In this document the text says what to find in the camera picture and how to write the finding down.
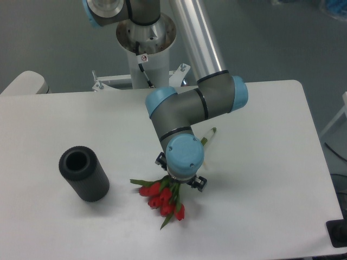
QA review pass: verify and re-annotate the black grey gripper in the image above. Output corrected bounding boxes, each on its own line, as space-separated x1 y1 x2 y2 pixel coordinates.
155 152 208 191

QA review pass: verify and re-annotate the red tulip flower bouquet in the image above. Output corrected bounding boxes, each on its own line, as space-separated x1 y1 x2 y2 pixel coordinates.
130 127 217 229

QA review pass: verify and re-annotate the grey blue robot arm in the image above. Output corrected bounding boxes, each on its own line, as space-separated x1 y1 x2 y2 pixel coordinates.
82 1 248 190

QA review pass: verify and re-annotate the black ribbed cylindrical vase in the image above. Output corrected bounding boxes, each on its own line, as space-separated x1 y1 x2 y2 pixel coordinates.
59 146 110 202

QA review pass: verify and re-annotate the black device at table edge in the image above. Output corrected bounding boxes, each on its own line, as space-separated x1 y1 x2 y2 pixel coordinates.
326 219 346 248

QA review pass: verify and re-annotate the white chair armrest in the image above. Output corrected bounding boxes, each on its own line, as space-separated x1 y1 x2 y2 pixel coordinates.
1 70 52 96

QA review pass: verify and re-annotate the blue plastic bag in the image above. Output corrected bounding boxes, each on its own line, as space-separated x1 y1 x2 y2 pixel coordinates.
320 0 346 21

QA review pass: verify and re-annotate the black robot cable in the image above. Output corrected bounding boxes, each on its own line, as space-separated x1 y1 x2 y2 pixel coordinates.
134 41 156 89

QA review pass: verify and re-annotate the white metal base bracket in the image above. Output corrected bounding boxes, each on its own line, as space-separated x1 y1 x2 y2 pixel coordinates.
92 63 191 92

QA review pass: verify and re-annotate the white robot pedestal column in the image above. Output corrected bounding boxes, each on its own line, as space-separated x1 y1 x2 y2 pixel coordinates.
116 13 176 88

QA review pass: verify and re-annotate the black cable on floor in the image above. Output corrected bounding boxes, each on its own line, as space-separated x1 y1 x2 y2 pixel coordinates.
324 142 347 161

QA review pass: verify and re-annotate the white furniture frame right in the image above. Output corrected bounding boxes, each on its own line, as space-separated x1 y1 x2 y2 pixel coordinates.
319 92 346 142

